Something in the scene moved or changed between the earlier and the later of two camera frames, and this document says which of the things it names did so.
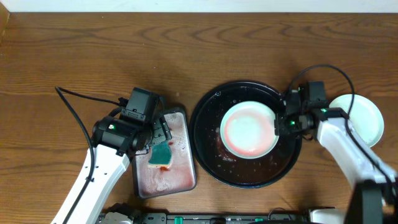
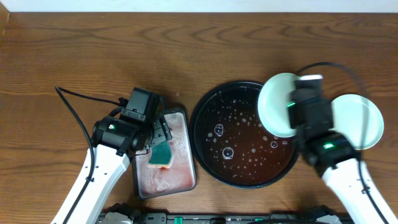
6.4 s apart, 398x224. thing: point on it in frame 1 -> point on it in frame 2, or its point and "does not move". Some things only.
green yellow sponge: (160, 155) does not move
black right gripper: (280, 129) does not move
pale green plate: (247, 130) -> (273, 98)
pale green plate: (364, 117) does not move
